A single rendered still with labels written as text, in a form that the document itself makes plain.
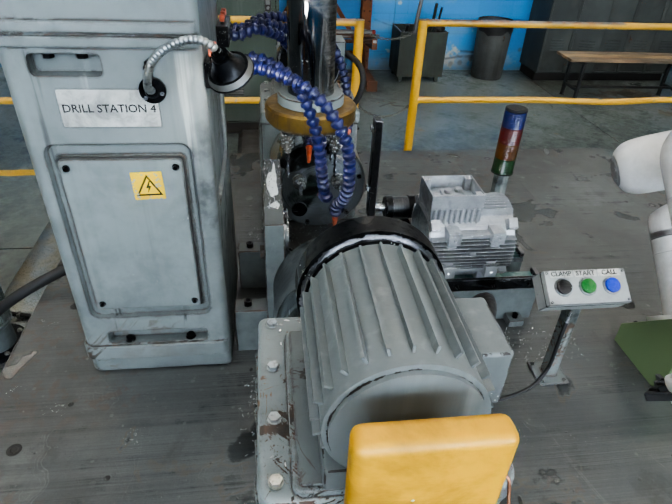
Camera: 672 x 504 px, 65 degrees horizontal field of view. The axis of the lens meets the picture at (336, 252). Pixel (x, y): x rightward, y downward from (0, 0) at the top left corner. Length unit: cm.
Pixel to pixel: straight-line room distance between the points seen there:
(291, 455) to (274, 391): 10
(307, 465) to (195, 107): 57
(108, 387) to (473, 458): 93
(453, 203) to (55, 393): 93
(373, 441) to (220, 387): 80
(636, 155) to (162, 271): 87
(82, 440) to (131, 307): 26
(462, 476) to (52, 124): 79
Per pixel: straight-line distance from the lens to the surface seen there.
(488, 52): 633
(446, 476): 45
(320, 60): 102
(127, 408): 119
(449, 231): 119
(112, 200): 100
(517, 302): 140
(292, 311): 86
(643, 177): 105
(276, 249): 106
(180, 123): 92
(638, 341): 141
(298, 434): 63
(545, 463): 115
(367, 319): 51
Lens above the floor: 168
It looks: 34 degrees down
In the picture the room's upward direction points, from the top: 3 degrees clockwise
